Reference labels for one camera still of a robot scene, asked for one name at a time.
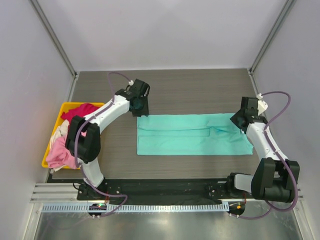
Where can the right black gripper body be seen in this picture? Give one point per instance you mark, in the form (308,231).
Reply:
(235,118)

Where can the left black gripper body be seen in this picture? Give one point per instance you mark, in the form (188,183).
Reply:
(142,108)

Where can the teal t shirt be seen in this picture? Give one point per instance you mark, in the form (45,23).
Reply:
(191,135)

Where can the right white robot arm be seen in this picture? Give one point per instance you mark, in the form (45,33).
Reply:
(276,177)

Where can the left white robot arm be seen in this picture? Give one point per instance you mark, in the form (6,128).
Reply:
(84,135)

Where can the magenta t shirt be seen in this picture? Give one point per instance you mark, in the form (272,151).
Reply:
(71,109)

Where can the yellow plastic bin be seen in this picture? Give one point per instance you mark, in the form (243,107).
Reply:
(44,164)

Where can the cream white t shirt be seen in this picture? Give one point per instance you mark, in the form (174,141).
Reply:
(60,131)

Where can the light pink t shirt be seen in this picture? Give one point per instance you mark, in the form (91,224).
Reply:
(59,156)

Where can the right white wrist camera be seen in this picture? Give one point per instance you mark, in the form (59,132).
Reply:
(262,106)

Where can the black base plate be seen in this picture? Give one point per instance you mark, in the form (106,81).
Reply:
(171,191)

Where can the perforated metal cable rail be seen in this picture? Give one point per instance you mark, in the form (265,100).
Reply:
(106,208)

